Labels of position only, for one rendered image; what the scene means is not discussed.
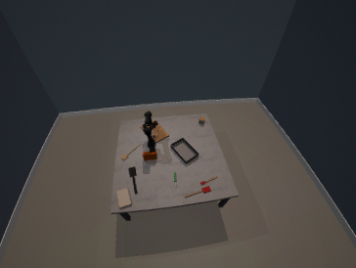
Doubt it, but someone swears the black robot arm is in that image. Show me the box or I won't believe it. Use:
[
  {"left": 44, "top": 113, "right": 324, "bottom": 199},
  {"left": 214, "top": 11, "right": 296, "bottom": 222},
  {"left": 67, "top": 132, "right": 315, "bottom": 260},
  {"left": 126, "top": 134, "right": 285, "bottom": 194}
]
[{"left": 143, "top": 111, "right": 156, "bottom": 153}]

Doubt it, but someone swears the black spatula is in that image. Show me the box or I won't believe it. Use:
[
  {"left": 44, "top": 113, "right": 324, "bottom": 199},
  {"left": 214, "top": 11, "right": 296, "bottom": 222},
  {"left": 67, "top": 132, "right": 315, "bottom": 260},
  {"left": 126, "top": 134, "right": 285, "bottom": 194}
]
[{"left": 129, "top": 166, "right": 137, "bottom": 194}]

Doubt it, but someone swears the light brown wooden board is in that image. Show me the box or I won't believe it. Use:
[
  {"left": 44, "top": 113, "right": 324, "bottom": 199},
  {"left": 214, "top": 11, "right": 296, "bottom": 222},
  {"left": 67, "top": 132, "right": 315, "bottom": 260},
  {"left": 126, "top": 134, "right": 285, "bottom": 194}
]
[{"left": 151, "top": 124, "right": 169, "bottom": 143}]

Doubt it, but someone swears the beige flat board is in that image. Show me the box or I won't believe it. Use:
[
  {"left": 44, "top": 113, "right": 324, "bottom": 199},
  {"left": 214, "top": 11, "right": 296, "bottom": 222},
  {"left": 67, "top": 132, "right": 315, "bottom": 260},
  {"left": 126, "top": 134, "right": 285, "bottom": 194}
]
[{"left": 117, "top": 188, "right": 132, "bottom": 208}]

